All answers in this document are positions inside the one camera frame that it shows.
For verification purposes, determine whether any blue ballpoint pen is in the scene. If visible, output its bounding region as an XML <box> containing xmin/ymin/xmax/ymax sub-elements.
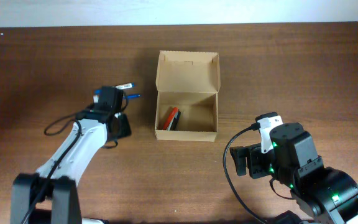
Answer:
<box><xmin>122</xmin><ymin>94</ymin><xmax>141</xmax><ymax>100</ymax></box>

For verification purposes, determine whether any red black stapler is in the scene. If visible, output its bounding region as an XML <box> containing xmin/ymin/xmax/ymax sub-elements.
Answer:
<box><xmin>162</xmin><ymin>107</ymin><xmax>181</xmax><ymax>131</ymax></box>

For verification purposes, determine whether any cardboard box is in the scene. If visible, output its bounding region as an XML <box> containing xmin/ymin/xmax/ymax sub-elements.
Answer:
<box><xmin>154</xmin><ymin>50</ymin><xmax>221</xmax><ymax>142</ymax></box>

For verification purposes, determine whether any blue whiteboard marker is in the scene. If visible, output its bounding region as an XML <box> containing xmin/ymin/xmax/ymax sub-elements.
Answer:
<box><xmin>94</xmin><ymin>83</ymin><xmax>135</xmax><ymax>95</ymax></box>

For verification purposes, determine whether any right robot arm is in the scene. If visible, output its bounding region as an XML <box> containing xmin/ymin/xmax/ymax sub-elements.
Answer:
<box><xmin>224</xmin><ymin>123</ymin><xmax>358</xmax><ymax>223</ymax></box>

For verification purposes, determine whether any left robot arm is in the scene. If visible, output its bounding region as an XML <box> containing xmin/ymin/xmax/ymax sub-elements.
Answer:
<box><xmin>10</xmin><ymin>110</ymin><xmax>131</xmax><ymax>223</ymax></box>

